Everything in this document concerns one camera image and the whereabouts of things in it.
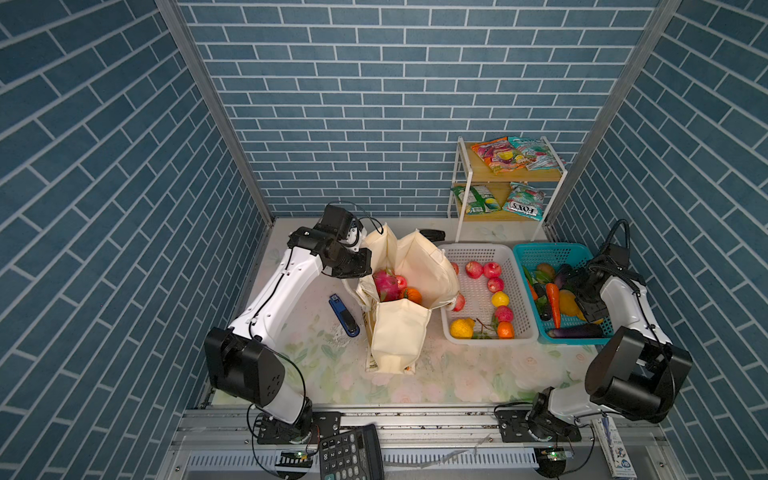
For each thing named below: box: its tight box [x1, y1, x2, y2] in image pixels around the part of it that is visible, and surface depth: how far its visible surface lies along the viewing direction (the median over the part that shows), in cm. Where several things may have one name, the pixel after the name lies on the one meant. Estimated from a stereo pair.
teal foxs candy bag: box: [502, 182, 546, 222], surface depth 104 cm
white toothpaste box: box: [591, 416, 638, 479], surface depth 71 cm
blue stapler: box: [328, 293, 361, 338], surface depth 93 cm
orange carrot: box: [546, 283, 561, 329], surface depth 95 cm
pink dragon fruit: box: [372, 269, 404, 302], surface depth 88 cm
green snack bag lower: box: [450, 185, 501, 215], surface depth 104 cm
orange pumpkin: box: [404, 288, 423, 304], surface depth 91 cm
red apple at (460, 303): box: [453, 291, 466, 312], surface depth 95 cm
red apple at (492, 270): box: [483, 262, 501, 279], surface depth 101 cm
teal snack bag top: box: [508, 137, 560, 171], surface depth 91 cm
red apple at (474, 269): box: [465, 261, 483, 279], surface depth 101 cm
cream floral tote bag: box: [342, 223, 460, 375], surface depth 82 cm
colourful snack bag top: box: [471, 136, 528, 175], surface depth 91 cm
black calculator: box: [319, 424, 385, 480], surface depth 69 cm
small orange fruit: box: [497, 321, 515, 339], surface depth 87 cm
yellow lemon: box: [450, 318, 475, 339], surface depth 87 cm
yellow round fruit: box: [491, 291, 510, 307], surface depth 95 cm
